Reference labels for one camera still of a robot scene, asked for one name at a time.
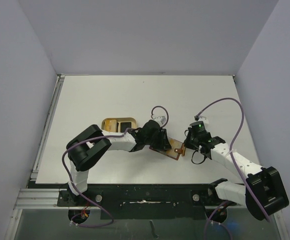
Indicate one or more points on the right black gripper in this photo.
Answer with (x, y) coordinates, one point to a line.
(191, 141)

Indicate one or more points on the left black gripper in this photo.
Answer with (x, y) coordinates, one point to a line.
(163, 143)

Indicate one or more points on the brown leather card holder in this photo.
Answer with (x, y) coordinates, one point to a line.
(178, 149)

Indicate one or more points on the beige oval tray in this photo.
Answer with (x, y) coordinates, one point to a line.
(121, 119)

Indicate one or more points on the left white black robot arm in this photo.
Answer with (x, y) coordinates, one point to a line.
(87, 148)

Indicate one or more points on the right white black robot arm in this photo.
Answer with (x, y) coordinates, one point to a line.
(262, 192)

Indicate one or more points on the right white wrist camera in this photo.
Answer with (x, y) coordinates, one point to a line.
(200, 118)

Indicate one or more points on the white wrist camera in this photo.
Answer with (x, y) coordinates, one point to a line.
(161, 120)
(200, 118)

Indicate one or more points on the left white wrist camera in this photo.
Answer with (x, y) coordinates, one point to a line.
(161, 120)

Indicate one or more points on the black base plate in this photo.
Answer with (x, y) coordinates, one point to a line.
(152, 201)

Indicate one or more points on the aluminium frame rail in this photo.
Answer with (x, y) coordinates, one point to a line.
(36, 199)

